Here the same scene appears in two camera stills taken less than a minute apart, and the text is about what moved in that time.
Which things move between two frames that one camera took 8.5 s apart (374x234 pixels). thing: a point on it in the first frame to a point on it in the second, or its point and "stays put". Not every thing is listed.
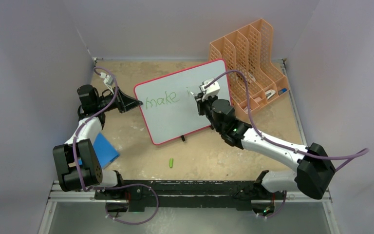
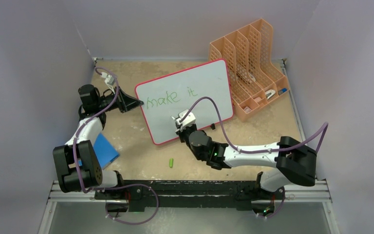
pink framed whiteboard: [171, 109] stays put
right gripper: [201, 104] to [181, 132]
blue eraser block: [105, 151] stays put
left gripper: [124, 103] stays put
